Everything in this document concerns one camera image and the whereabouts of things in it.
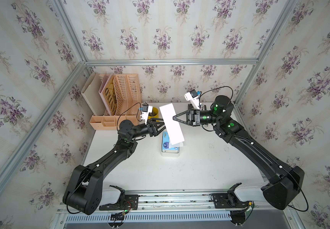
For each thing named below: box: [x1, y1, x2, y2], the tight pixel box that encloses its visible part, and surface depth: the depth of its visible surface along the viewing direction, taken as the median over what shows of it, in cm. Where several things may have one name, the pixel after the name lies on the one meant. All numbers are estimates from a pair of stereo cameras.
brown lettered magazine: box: [102, 74, 117, 116], surface depth 98 cm
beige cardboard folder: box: [80, 72, 106, 116], surface depth 92 cm
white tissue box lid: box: [159, 103, 185, 146], surface depth 58 cm
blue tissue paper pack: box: [162, 131, 180, 153], surface depth 90 cm
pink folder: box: [98, 72, 115, 116], surface depth 92 cm
